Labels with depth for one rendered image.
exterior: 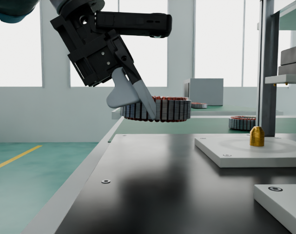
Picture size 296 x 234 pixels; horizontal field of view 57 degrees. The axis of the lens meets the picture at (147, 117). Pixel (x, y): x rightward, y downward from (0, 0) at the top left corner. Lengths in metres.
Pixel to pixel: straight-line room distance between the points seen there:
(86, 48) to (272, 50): 0.38
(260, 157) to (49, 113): 4.89
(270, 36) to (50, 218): 0.53
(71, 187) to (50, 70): 4.82
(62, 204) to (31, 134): 5.01
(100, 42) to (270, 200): 0.30
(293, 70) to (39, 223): 0.36
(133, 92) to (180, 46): 4.62
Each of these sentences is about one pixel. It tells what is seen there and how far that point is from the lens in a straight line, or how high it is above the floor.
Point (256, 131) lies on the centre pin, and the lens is 0.41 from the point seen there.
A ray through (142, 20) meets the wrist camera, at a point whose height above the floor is 0.96.
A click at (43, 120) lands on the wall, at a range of 5.18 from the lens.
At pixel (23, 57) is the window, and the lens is 5.30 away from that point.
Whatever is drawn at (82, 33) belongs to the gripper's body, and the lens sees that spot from 0.44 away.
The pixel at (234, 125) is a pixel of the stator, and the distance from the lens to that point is 0.83.
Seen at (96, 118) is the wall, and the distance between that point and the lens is 4.94.
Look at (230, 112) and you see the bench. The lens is 1.80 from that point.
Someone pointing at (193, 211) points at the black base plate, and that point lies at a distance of 0.21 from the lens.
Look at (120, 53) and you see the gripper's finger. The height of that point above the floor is 0.91.
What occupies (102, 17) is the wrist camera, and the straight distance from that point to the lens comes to 0.42.
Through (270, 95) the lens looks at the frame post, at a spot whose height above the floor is 0.85.
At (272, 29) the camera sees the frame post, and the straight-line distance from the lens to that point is 0.64.
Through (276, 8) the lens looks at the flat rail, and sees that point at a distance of 0.61.
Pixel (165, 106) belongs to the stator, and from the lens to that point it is 0.38.
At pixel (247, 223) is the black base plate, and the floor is 0.77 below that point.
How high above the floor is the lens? 0.85
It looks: 5 degrees down
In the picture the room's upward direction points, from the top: straight up
